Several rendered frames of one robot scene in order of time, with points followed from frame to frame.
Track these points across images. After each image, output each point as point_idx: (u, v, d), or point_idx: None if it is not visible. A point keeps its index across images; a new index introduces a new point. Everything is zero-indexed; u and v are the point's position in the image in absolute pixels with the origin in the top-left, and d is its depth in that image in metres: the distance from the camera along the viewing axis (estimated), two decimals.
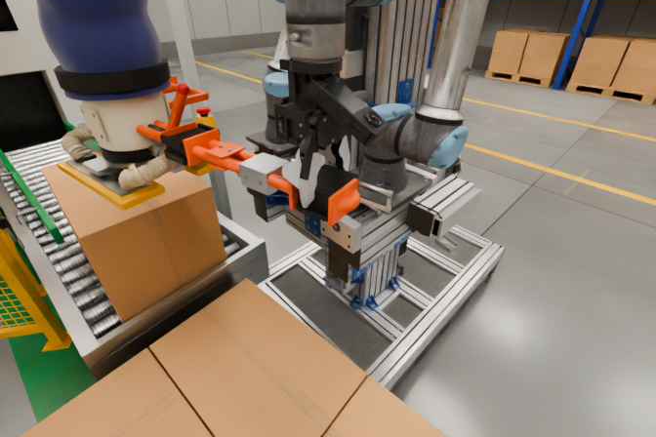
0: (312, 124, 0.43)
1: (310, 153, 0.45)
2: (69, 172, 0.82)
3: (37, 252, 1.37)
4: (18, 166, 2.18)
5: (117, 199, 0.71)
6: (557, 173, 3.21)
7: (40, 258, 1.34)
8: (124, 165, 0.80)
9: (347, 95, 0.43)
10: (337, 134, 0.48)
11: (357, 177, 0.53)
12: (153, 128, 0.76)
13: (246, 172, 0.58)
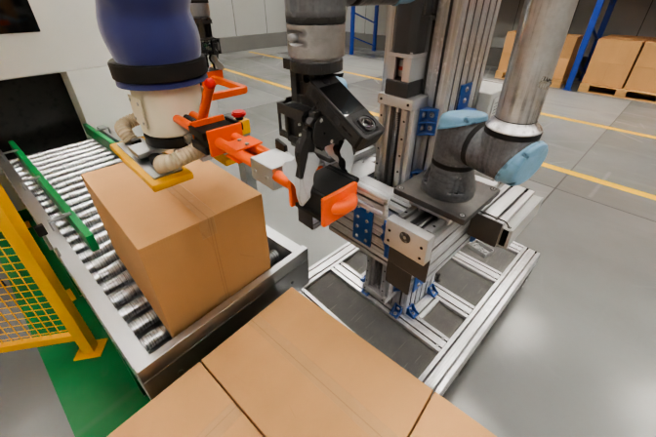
0: (307, 124, 0.44)
1: (306, 153, 0.45)
2: (118, 153, 0.91)
3: (74, 259, 1.33)
4: (40, 169, 2.14)
5: (149, 181, 0.78)
6: (579, 175, 3.17)
7: (77, 266, 1.30)
8: (162, 150, 0.87)
9: (344, 97, 0.43)
10: (337, 135, 0.48)
11: (358, 179, 0.52)
12: (187, 118, 0.81)
13: (256, 166, 0.60)
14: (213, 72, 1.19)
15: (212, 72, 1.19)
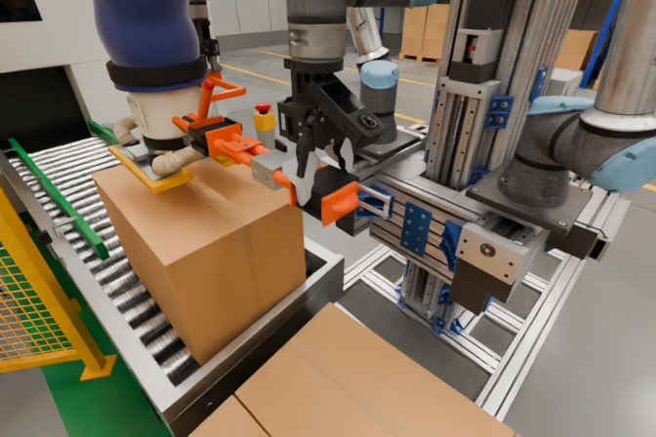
0: (308, 123, 0.44)
1: (307, 152, 0.45)
2: (116, 155, 0.91)
3: (82, 270, 1.18)
4: (42, 169, 1.98)
5: (149, 182, 0.77)
6: None
7: (86, 278, 1.14)
8: (161, 152, 0.87)
9: (345, 96, 0.43)
10: (337, 134, 0.48)
11: (358, 179, 0.52)
12: (186, 119, 0.81)
13: (256, 167, 0.60)
14: (211, 74, 1.19)
15: (211, 73, 1.19)
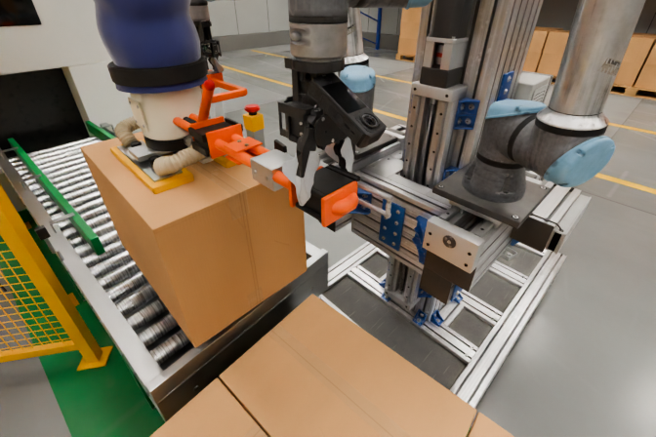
0: (309, 122, 0.44)
1: (307, 151, 0.45)
2: (118, 156, 0.91)
3: (78, 263, 1.24)
4: (41, 168, 2.05)
5: (150, 183, 0.78)
6: (595, 175, 3.08)
7: (82, 271, 1.21)
8: (162, 153, 0.87)
9: (346, 95, 0.43)
10: (338, 134, 0.48)
11: (360, 178, 0.52)
12: (187, 120, 0.81)
13: (256, 167, 0.60)
14: (213, 75, 1.20)
15: (212, 75, 1.19)
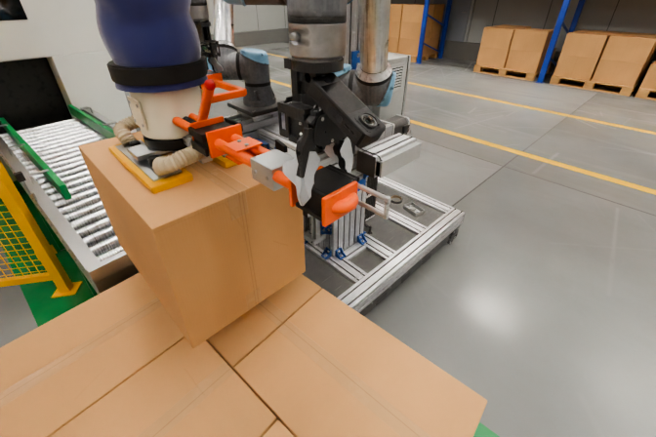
0: (309, 123, 0.44)
1: (307, 151, 0.45)
2: (117, 155, 0.91)
3: (49, 203, 1.59)
4: (26, 141, 2.40)
5: (149, 182, 0.77)
6: (529, 155, 3.43)
7: (51, 208, 1.56)
8: (161, 153, 0.87)
9: (345, 95, 0.43)
10: (337, 134, 0.48)
11: (359, 179, 0.52)
12: (186, 120, 0.81)
13: (256, 167, 0.60)
14: (212, 75, 1.20)
15: (212, 75, 1.19)
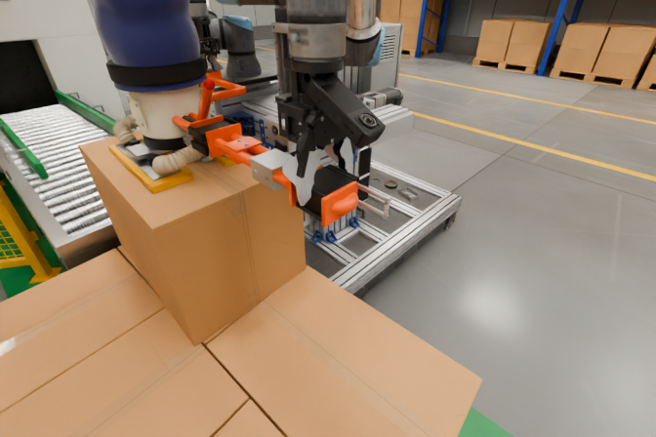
0: (308, 123, 0.44)
1: (307, 151, 0.45)
2: (117, 155, 0.91)
3: (22, 181, 1.51)
4: (9, 126, 2.32)
5: (149, 182, 0.77)
6: (529, 144, 3.35)
7: (24, 186, 1.48)
8: (161, 152, 0.87)
9: (345, 95, 0.43)
10: (337, 134, 0.48)
11: (358, 179, 0.52)
12: (186, 119, 0.81)
13: (256, 167, 0.60)
14: (212, 73, 1.19)
15: (211, 73, 1.19)
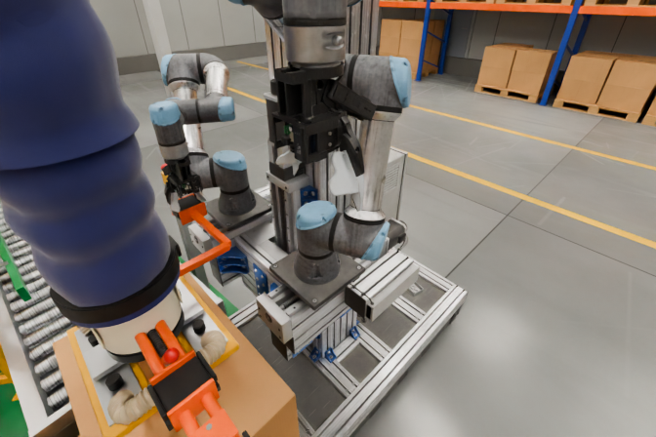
0: (348, 123, 0.44)
1: (355, 145, 0.45)
2: (73, 353, 0.77)
3: (2, 312, 1.42)
4: None
5: (103, 431, 0.63)
6: (534, 201, 3.26)
7: (4, 321, 1.39)
8: None
9: None
10: None
11: None
12: (152, 339, 0.67)
13: None
14: (194, 208, 1.05)
15: (193, 208, 1.04)
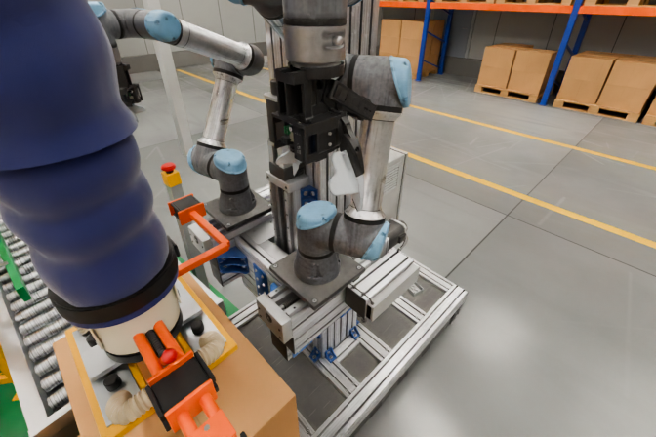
0: (348, 123, 0.44)
1: (355, 146, 0.45)
2: (71, 353, 0.76)
3: (2, 312, 1.42)
4: None
5: (102, 432, 0.63)
6: (534, 201, 3.26)
7: (4, 321, 1.39)
8: (122, 362, 0.72)
9: None
10: None
11: None
12: (150, 340, 0.67)
13: None
14: (192, 208, 1.04)
15: (192, 208, 1.04)
